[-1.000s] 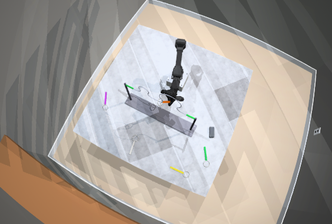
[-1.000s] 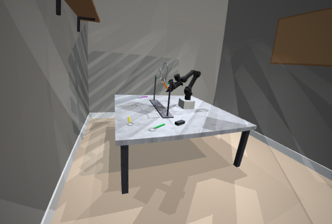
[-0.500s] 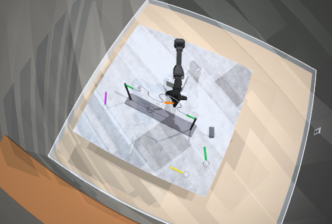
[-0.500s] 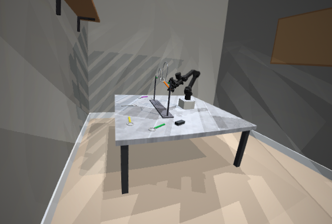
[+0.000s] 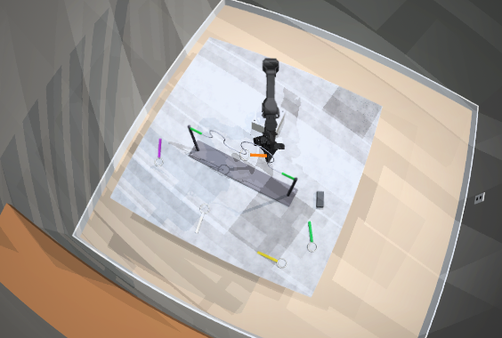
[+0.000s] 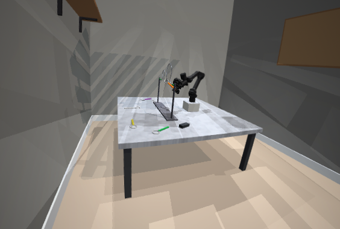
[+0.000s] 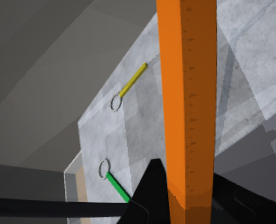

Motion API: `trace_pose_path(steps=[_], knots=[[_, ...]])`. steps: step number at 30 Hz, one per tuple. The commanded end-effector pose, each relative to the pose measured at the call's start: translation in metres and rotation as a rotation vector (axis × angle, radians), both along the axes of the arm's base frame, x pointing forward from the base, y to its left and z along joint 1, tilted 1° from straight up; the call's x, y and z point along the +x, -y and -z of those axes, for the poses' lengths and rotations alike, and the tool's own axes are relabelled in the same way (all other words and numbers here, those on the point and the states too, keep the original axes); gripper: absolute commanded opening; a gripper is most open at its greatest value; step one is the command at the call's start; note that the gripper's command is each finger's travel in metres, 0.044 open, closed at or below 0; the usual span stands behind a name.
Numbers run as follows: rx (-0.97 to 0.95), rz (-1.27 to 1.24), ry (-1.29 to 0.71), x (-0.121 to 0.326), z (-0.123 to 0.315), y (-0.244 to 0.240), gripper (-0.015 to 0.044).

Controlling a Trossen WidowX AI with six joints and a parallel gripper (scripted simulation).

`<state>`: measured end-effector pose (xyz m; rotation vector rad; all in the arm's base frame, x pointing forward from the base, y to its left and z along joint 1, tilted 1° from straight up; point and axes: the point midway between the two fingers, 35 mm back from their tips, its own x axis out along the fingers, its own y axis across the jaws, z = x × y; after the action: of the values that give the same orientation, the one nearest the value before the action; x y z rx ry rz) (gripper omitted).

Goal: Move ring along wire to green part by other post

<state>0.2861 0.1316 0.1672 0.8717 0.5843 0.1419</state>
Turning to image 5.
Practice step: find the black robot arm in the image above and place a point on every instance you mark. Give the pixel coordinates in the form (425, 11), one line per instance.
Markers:
(269, 105)

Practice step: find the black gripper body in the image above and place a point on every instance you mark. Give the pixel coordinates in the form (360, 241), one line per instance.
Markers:
(273, 144)

